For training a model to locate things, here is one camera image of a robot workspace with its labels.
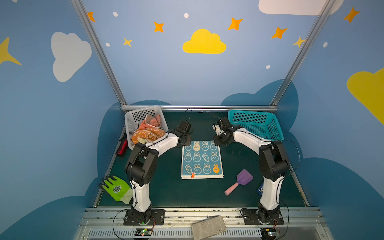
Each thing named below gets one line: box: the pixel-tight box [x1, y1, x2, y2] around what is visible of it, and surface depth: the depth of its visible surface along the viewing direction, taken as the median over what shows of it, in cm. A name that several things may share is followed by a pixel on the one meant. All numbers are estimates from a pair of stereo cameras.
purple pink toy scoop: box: [224, 169, 254, 196], surface depth 89 cm
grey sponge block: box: [191, 215, 227, 240], surface depth 70 cm
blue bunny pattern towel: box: [181, 140, 224, 180], surface depth 95 cm
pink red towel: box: [138, 114, 161, 131], surface depth 106 cm
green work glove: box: [99, 176, 134, 205], surface depth 83 cm
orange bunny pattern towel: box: [132, 128, 166, 145], surface depth 97 cm
